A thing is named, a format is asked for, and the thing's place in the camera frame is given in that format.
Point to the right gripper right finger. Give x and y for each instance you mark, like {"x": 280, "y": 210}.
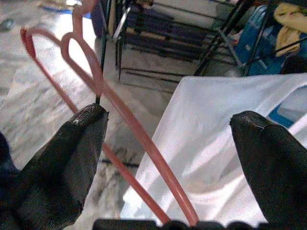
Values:
{"x": 275, "y": 167}

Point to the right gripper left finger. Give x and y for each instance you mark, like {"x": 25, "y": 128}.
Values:
{"x": 60, "y": 167}

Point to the pink plastic hanger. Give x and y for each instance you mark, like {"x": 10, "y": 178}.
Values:
{"x": 144, "y": 139}

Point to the blue plastic hanger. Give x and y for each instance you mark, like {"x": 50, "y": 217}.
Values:
{"x": 280, "y": 117}

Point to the white t-shirt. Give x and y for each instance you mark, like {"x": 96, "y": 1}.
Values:
{"x": 204, "y": 119}

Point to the black garment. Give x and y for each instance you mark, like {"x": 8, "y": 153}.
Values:
{"x": 297, "y": 64}

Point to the blue printed garment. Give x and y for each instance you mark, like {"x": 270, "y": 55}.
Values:
{"x": 259, "y": 48}

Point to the yellow towel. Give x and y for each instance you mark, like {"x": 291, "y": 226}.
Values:
{"x": 290, "y": 16}

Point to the small dark can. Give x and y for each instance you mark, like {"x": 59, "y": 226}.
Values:
{"x": 7, "y": 25}

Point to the purple armchair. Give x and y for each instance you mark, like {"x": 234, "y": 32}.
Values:
{"x": 98, "y": 19}

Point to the black metal drying rack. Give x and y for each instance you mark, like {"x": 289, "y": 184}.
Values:
{"x": 153, "y": 39}

